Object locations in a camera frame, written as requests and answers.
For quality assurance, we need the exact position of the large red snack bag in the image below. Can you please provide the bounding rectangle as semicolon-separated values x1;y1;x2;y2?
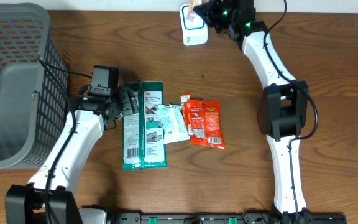
185;99;225;149

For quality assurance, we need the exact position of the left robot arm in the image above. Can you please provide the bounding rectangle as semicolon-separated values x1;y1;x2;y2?
5;88;139;223

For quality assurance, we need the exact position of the small orange snack packet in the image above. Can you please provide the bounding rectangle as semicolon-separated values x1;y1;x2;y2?
186;0;199;21

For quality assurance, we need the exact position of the teal wet wipes packet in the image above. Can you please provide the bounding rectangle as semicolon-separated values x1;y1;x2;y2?
157;105;190;144

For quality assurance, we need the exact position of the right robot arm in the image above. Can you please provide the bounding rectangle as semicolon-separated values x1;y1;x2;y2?
193;1;310;223

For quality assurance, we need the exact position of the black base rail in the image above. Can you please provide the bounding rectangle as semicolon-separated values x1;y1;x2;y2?
108;210;347;224

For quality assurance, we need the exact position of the green white packet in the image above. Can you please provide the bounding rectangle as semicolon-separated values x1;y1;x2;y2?
122;81;167;170

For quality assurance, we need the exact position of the grey plastic mesh basket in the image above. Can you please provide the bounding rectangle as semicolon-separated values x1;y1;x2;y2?
0;3;69;169

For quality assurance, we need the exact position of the white barcode scanner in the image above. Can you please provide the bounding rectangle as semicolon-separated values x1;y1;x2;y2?
179;4;208;46

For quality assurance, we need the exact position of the slim red stick packet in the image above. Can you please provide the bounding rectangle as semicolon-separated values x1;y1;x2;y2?
180;92;193;136

